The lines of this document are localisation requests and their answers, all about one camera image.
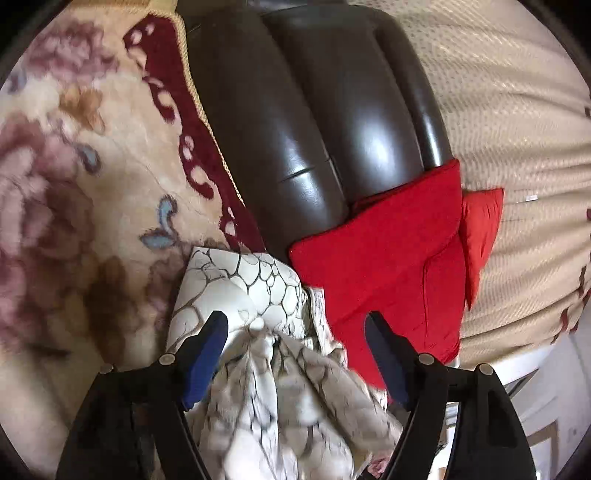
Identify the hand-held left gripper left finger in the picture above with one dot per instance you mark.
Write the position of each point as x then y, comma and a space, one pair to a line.
202, 364

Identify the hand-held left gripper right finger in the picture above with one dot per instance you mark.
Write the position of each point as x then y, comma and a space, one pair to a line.
388, 367

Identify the white garment with crackle print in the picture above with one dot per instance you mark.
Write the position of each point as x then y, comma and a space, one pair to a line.
277, 369

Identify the large red pillow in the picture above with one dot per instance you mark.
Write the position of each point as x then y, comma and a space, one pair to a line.
388, 258

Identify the small orange-red pillow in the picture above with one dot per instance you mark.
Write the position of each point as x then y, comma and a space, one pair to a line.
480, 240

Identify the white cabinet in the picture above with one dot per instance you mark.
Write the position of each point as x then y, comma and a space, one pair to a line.
549, 406

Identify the floral plush blanket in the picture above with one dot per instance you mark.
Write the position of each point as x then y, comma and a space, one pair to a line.
92, 207

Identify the beige quilted curtain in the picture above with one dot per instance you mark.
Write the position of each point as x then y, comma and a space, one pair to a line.
517, 138

